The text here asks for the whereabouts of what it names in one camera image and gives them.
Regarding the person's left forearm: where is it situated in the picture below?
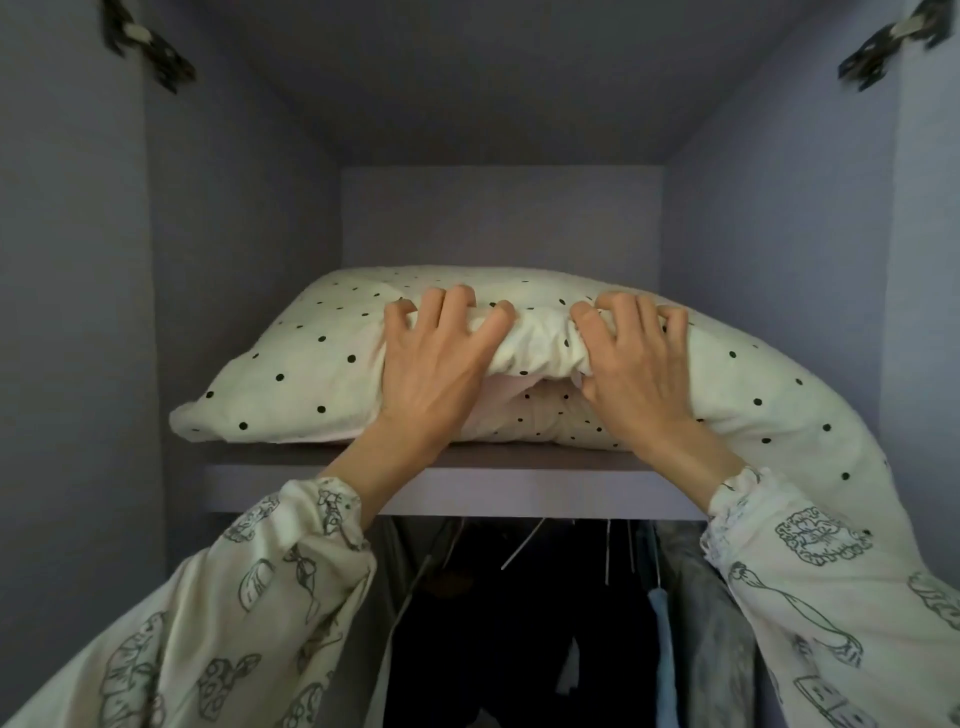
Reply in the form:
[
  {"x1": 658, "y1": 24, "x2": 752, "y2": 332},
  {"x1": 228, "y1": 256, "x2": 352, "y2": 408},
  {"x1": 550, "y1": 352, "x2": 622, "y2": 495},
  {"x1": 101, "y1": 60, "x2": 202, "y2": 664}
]
[{"x1": 0, "y1": 428, "x2": 460, "y2": 728}]

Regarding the light blue hanging garment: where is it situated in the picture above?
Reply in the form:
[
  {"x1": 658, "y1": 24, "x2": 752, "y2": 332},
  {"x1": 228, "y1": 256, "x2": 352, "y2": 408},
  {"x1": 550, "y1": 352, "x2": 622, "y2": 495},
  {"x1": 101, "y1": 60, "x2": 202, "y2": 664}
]
[{"x1": 646, "y1": 587, "x2": 682, "y2": 728}]

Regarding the person's left hand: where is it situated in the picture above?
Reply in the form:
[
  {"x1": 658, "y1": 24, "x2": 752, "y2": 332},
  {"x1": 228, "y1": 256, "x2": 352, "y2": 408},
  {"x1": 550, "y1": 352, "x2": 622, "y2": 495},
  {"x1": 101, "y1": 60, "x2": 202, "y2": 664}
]
[{"x1": 374, "y1": 284, "x2": 519, "y2": 451}]

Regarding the cream polka dot pillow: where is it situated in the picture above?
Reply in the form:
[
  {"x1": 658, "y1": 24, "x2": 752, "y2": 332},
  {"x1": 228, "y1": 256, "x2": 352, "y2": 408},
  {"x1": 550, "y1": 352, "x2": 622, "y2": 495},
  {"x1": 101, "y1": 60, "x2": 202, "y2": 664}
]
[
  {"x1": 168, "y1": 264, "x2": 905, "y2": 515},
  {"x1": 461, "y1": 378, "x2": 646, "y2": 454}
]

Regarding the person's right forearm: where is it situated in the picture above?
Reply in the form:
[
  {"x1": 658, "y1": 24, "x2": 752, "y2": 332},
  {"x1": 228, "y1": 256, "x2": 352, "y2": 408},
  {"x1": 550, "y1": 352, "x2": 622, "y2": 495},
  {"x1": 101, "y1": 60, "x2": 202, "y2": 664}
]
[{"x1": 644, "y1": 423, "x2": 960, "y2": 728}]

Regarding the black hanging garment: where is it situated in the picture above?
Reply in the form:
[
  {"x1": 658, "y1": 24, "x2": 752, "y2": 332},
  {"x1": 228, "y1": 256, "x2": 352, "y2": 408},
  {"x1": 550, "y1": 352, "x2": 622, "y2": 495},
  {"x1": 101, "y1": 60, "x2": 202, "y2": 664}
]
[{"x1": 382, "y1": 517, "x2": 663, "y2": 728}]

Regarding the white wardrobe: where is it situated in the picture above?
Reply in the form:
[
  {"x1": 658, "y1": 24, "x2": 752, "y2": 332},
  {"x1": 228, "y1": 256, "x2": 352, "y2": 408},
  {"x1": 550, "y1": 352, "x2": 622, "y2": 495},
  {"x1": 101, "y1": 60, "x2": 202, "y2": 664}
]
[{"x1": 0, "y1": 0, "x2": 960, "y2": 728}]

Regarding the metal door hinge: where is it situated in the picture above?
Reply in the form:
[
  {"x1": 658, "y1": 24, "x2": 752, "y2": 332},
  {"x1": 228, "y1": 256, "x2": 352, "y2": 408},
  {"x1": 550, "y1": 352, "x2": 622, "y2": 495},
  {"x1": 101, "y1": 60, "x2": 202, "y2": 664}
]
[
  {"x1": 836, "y1": 0, "x2": 955, "y2": 94},
  {"x1": 101, "y1": 0, "x2": 199, "y2": 96}
]

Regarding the person's right hand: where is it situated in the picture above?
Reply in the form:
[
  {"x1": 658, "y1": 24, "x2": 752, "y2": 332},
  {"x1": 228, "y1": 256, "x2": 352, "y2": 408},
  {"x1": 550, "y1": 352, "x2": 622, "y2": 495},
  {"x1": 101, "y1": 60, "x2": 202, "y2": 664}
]
[{"x1": 569, "y1": 290, "x2": 712, "y2": 460}]

